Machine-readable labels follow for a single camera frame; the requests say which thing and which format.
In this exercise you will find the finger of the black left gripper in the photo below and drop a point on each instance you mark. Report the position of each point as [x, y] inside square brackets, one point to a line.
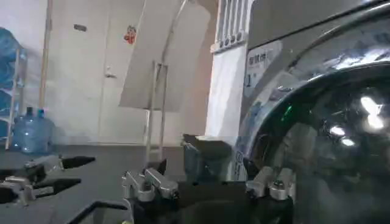
[45, 162]
[48, 185]

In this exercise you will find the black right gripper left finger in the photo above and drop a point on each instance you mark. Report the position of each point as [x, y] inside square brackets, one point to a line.
[152, 184]

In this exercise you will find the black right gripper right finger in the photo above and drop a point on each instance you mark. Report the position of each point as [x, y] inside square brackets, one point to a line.
[274, 187]

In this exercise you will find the blue water bottle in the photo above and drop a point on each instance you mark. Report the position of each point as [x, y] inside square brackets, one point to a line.
[45, 134]
[24, 134]

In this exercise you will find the grey laundry basket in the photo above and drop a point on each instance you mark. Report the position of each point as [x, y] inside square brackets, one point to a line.
[207, 158]

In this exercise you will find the round glass dryer door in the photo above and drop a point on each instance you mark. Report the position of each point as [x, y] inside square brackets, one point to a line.
[335, 146]

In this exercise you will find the rack of blue water bottles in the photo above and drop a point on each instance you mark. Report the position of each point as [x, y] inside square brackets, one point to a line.
[7, 67]

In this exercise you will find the wooden pole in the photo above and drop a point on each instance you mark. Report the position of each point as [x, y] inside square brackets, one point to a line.
[45, 54]

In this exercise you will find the white label sticker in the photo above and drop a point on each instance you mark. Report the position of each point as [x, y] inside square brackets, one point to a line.
[259, 65]

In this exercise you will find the white leaning board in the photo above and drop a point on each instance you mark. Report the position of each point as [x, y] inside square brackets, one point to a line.
[170, 54]

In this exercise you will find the grey dryer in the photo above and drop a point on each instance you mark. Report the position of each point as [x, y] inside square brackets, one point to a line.
[268, 27]

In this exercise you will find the metal frame stand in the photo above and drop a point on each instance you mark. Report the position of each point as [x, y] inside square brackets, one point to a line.
[151, 115]

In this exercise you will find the red wall sticker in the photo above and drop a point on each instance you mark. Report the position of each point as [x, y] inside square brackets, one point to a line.
[130, 35]

